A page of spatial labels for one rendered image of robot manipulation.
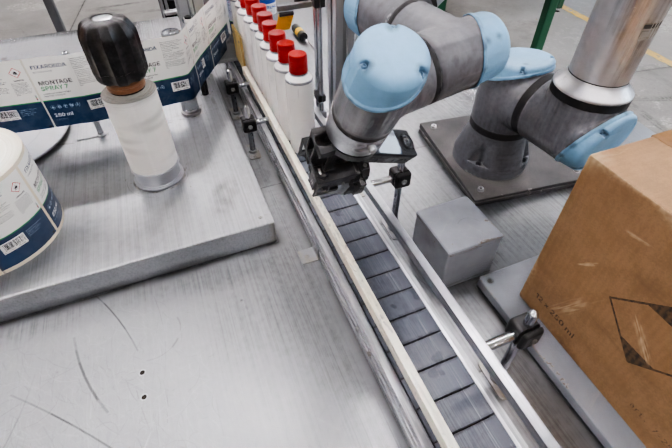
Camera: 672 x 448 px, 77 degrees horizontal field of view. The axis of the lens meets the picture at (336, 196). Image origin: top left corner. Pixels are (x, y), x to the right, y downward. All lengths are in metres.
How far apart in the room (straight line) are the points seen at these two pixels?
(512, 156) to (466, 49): 0.46
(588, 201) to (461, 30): 0.24
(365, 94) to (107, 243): 0.52
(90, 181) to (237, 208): 0.30
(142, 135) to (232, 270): 0.27
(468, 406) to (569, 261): 0.22
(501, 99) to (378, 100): 0.44
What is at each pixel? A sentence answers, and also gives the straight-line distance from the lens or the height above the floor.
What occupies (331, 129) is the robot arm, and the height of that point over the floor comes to 1.13.
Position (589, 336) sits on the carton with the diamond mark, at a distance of 0.65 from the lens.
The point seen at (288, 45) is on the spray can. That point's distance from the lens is 0.82.
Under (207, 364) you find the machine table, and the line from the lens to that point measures 0.66.
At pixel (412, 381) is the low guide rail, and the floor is 0.91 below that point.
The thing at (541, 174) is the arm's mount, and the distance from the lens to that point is 0.96.
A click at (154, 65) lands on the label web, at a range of 0.98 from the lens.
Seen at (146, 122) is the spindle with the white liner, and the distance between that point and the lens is 0.77.
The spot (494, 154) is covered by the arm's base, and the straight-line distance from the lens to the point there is 0.88.
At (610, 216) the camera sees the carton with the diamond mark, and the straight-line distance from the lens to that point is 0.55.
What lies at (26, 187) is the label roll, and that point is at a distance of 0.78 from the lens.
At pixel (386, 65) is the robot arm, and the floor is 1.23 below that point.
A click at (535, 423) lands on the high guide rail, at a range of 0.51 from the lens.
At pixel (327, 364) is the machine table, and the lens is 0.64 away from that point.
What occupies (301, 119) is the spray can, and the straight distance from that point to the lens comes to 0.82.
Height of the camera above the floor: 1.40
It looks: 43 degrees down
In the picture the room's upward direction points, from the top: straight up
